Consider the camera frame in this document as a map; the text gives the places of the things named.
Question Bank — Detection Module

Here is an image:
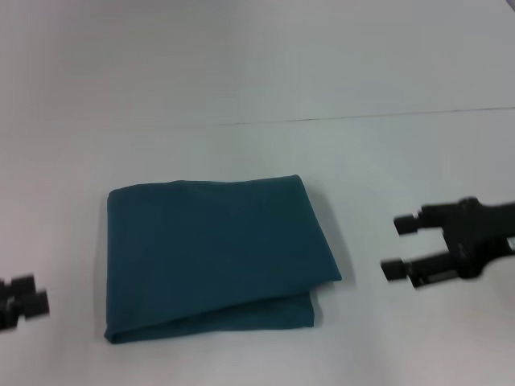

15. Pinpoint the teal blue shirt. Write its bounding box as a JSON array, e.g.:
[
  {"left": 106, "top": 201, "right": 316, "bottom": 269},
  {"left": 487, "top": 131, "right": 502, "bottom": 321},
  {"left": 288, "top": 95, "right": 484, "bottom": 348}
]
[{"left": 103, "top": 174, "right": 344, "bottom": 346}]

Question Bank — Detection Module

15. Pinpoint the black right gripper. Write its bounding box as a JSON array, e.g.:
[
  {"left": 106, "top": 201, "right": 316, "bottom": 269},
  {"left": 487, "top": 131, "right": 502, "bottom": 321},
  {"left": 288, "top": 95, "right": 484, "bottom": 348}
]
[{"left": 380, "top": 195, "right": 515, "bottom": 290}]

